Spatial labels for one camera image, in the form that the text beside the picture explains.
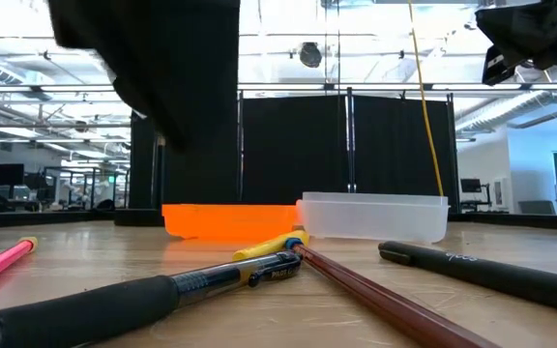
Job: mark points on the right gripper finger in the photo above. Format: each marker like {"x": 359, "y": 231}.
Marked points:
{"x": 496, "y": 65}
{"x": 515, "y": 29}

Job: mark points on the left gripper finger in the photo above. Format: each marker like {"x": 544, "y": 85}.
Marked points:
{"x": 186, "y": 116}

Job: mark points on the yellow highlighter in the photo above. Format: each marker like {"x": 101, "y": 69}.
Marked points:
{"x": 269, "y": 246}

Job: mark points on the matte black marker pen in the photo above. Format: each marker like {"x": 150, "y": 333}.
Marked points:
{"x": 491, "y": 275}

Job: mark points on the black grip gel pen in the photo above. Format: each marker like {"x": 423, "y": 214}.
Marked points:
{"x": 90, "y": 309}

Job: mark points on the brown pencil with blue eraser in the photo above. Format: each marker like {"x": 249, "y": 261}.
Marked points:
{"x": 380, "y": 299}

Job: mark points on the orange plastic box lid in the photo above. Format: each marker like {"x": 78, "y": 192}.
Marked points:
{"x": 230, "y": 222}

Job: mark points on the clear plastic supply box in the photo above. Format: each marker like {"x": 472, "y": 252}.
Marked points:
{"x": 375, "y": 217}

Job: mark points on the black fabric partition panel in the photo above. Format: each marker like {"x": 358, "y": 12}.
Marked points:
{"x": 293, "y": 145}
{"x": 394, "y": 145}
{"x": 206, "y": 179}

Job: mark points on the small black computer monitor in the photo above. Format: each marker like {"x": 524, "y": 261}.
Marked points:
{"x": 470, "y": 186}

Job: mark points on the grey chair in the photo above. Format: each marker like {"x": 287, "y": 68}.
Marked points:
{"x": 537, "y": 208}

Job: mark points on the metal frame crossbeam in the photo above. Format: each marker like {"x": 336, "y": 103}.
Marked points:
{"x": 283, "y": 87}

